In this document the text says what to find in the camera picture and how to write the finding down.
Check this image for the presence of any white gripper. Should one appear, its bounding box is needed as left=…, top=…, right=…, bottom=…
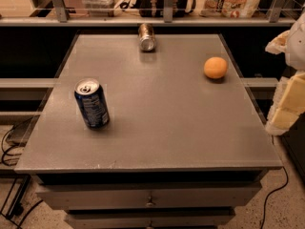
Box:
left=265, top=13, right=305, bottom=135

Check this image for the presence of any orange fruit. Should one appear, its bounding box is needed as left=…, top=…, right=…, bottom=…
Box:
left=203, top=57, right=228, bottom=79

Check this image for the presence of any orange soda can lying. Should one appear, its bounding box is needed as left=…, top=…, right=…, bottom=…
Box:
left=138, top=23, right=156, bottom=52

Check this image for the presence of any blue soda can upright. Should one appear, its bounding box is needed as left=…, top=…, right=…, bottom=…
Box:
left=74, top=78, right=110, bottom=129

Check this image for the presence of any colourful snack bag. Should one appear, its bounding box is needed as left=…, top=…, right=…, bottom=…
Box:
left=201, top=0, right=260, bottom=18

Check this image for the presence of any grey drawer cabinet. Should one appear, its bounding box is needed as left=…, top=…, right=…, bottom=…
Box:
left=16, top=34, right=281, bottom=215

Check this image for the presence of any dark bag on shelf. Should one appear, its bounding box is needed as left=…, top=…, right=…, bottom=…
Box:
left=134, top=0, right=196, bottom=17

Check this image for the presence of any lower drawer with knob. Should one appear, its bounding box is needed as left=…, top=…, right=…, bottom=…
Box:
left=65, top=209, right=235, bottom=229

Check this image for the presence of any drawer with knob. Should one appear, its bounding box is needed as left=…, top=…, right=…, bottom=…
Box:
left=36, top=182, right=261, bottom=210
left=65, top=209, right=235, bottom=229

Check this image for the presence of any upper drawer with knob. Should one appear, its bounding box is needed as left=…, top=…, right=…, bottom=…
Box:
left=36, top=182, right=261, bottom=210

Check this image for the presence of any black cable right floor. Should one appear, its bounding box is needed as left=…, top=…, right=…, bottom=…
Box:
left=259, top=166, right=290, bottom=229

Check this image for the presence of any metal shelf rail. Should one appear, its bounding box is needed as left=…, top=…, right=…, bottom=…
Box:
left=0, top=0, right=304, bottom=27

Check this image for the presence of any black cables left floor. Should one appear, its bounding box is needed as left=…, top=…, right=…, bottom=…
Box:
left=0, top=117, right=34, bottom=167

